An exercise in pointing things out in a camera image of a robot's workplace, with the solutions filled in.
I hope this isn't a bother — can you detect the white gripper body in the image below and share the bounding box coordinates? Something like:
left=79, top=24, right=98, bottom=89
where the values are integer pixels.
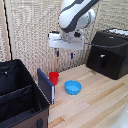
left=48, top=30, right=85, bottom=51

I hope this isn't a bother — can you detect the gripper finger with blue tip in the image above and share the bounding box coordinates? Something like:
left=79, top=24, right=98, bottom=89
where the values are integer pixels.
left=55, top=47, right=60, bottom=58
left=69, top=49, right=75, bottom=61

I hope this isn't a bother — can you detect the black air fryer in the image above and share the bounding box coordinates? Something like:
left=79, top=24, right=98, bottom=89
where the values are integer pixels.
left=85, top=28, right=128, bottom=81

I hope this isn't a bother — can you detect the red plastic cup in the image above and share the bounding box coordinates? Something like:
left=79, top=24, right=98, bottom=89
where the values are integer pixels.
left=48, top=71, right=60, bottom=86

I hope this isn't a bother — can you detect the blue plastic bowl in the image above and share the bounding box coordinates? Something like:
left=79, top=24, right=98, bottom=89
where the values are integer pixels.
left=63, top=80, right=83, bottom=96

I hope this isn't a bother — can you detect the blue book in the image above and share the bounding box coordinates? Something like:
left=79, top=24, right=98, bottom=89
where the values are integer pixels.
left=36, top=67, right=56, bottom=106

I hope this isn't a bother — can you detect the black fabric storage box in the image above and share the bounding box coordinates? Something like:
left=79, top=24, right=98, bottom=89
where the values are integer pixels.
left=0, top=59, right=51, bottom=128

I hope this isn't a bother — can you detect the black fryer handle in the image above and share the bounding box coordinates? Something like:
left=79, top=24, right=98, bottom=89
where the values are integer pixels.
left=98, top=54, right=108, bottom=70

